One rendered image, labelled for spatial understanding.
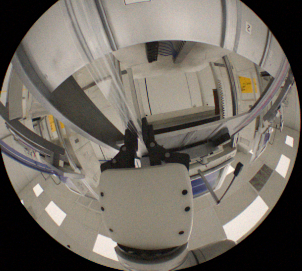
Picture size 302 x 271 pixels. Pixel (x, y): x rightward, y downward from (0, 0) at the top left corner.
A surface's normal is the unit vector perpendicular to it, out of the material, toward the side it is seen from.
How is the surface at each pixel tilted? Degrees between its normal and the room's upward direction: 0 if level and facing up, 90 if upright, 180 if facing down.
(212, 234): 180
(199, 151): 133
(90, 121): 90
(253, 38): 42
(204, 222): 180
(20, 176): 90
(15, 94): 90
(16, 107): 90
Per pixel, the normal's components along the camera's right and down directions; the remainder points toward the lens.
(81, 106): 0.98, -0.19
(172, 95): -0.03, 0.20
